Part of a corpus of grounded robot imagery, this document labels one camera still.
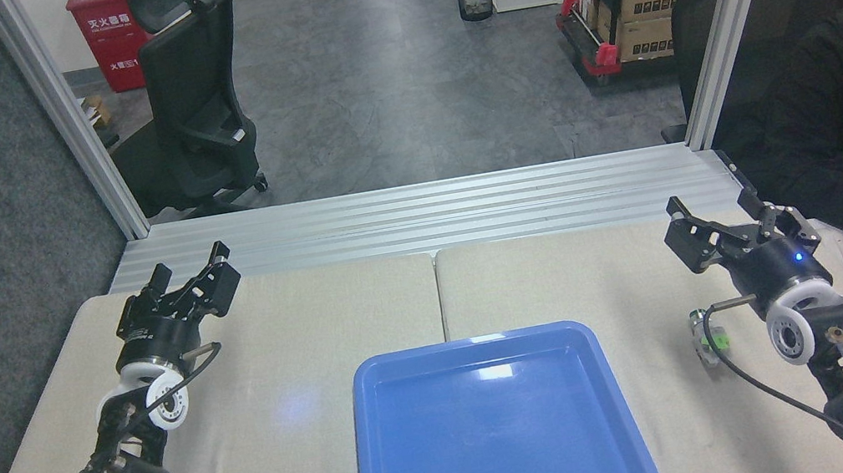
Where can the red fire extinguisher box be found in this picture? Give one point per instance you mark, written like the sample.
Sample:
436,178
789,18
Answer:
107,41

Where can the flat cardboard box on cart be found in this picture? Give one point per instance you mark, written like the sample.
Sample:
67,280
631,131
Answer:
644,39

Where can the small cardboard box on floor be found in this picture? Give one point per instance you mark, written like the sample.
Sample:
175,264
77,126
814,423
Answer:
94,110

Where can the black office chair with headrest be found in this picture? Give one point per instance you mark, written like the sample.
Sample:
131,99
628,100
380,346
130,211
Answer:
196,94

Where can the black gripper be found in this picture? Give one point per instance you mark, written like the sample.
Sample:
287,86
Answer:
783,268
158,336

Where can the green and silver switch part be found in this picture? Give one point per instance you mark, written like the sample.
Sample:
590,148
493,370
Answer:
707,343

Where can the blue plastic tray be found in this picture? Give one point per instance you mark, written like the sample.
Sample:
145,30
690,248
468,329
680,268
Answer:
495,436

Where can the silver aluminium post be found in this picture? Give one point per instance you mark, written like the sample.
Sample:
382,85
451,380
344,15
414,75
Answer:
74,122
734,18

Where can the silver aluminium table rail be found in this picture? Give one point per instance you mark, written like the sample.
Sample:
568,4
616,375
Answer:
427,219

